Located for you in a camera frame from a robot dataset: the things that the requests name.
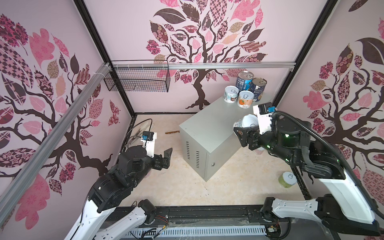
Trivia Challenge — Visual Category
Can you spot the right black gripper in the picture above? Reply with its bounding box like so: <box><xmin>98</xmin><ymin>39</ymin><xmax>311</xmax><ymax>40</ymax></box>
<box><xmin>232</xmin><ymin>120</ymin><xmax>294</xmax><ymax>166</ymax></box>

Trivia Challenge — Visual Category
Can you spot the light blue white-lid can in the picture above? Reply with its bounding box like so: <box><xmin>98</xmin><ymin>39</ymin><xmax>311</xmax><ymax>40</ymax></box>
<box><xmin>233</xmin><ymin>114</ymin><xmax>259</xmax><ymax>128</ymax></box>

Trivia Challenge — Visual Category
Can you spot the orange label white-lid can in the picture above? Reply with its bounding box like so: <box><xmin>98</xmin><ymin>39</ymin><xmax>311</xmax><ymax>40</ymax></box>
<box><xmin>237</xmin><ymin>91</ymin><xmax>254</xmax><ymax>109</ymax></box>

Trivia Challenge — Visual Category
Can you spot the teal label white-lid can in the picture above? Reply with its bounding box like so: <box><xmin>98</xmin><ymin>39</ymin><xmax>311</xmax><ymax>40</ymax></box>
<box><xmin>223</xmin><ymin>86</ymin><xmax>239</xmax><ymax>104</ymax></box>

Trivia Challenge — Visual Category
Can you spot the dark grey tin can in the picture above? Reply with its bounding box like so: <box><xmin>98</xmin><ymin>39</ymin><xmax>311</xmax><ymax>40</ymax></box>
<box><xmin>251</xmin><ymin>78</ymin><xmax>267</xmax><ymax>102</ymax></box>

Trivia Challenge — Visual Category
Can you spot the blue label tin can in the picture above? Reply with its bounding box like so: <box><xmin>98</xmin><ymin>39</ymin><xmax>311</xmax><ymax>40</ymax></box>
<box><xmin>236</xmin><ymin>71</ymin><xmax>254</xmax><ymax>92</ymax></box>

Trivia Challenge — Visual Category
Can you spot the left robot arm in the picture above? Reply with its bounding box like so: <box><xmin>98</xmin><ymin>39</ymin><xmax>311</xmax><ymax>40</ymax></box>
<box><xmin>66</xmin><ymin>146</ymin><xmax>173</xmax><ymax>240</ymax></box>

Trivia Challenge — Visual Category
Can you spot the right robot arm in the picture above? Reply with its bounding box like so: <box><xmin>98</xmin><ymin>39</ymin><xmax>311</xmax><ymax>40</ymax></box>
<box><xmin>234</xmin><ymin>111</ymin><xmax>383</xmax><ymax>237</ymax></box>

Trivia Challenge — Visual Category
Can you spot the grey metal cabinet box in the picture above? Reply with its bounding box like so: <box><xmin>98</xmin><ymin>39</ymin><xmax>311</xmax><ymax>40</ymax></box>
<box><xmin>180</xmin><ymin>97</ymin><xmax>257</xmax><ymax>182</ymax></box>

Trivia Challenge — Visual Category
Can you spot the green label white-lid can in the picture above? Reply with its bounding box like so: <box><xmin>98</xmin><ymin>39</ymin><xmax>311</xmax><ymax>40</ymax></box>
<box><xmin>278</xmin><ymin>172</ymin><xmax>298</xmax><ymax>188</ymax></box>

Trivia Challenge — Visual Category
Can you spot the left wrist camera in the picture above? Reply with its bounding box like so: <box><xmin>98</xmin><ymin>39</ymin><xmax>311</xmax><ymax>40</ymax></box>
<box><xmin>141</xmin><ymin>131</ymin><xmax>157</xmax><ymax>158</ymax></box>

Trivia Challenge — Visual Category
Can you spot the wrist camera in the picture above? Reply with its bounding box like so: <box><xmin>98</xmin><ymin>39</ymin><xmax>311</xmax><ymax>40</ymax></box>
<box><xmin>253</xmin><ymin>103</ymin><xmax>276</xmax><ymax>135</ymax></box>
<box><xmin>141</xmin><ymin>131</ymin><xmax>157</xmax><ymax>158</ymax></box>

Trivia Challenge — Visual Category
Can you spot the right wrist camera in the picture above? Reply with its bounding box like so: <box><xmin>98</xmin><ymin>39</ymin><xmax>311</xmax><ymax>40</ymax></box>
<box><xmin>253</xmin><ymin>103</ymin><xmax>276</xmax><ymax>135</ymax></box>

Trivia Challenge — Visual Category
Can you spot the aluminium horizontal rail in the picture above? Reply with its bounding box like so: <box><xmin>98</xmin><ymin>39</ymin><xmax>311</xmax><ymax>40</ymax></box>
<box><xmin>113</xmin><ymin>62</ymin><xmax>296</xmax><ymax>70</ymax></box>

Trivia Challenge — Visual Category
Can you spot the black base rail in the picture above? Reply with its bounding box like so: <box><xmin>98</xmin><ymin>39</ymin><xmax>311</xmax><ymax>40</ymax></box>
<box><xmin>80</xmin><ymin>203</ymin><xmax>340</xmax><ymax>240</ymax></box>

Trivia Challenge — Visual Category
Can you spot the black wire basket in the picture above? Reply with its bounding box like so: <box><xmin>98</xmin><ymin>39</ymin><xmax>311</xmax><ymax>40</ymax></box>
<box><xmin>104</xmin><ymin>60</ymin><xmax>171</xmax><ymax>93</ymax></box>

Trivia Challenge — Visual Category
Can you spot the white slotted cable duct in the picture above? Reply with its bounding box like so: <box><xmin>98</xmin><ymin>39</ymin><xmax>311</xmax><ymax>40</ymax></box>
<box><xmin>123</xmin><ymin>226</ymin><xmax>267</xmax><ymax>240</ymax></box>

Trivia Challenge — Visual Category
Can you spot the aluminium diagonal rail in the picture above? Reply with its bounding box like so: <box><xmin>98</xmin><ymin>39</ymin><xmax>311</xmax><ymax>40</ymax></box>
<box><xmin>1</xmin><ymin>63</ymin><xmax>112</xmax><ymax>224</ymax></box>

